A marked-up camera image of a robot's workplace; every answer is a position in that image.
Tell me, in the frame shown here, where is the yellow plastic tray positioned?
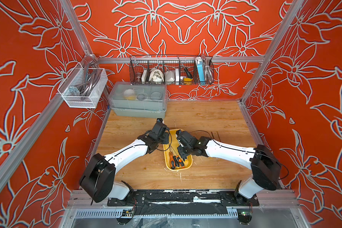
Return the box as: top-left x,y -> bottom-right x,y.
162,129 -> 193,171

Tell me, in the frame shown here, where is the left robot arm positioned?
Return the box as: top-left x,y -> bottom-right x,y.
79,118 -> 170,203

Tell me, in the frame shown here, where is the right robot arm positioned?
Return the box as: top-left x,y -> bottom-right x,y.
176,130 -> 282,204

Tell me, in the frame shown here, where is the grey lidded storage box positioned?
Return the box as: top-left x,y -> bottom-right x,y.
109,82 -> 168,118

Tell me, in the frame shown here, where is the light blue box in basket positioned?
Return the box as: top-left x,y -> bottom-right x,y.
195,57 -> 205,85

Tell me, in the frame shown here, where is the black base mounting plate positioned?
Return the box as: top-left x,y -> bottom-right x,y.
107,190 -> 259,207

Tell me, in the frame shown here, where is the white cloth in basket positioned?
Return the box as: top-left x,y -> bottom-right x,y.
149,68 -> 164,83

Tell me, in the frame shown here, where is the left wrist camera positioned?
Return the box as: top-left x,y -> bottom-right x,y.
156,118 -> 163,124

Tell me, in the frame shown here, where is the black wire wall basket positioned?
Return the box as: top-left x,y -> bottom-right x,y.
129,55 -> 214,86

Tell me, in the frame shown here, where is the screwdriver in wall basket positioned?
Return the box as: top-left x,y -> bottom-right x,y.
178,58 -> 192,79

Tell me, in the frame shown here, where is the clear plastic wall bin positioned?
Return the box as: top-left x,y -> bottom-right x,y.
58,64 -> 107,109

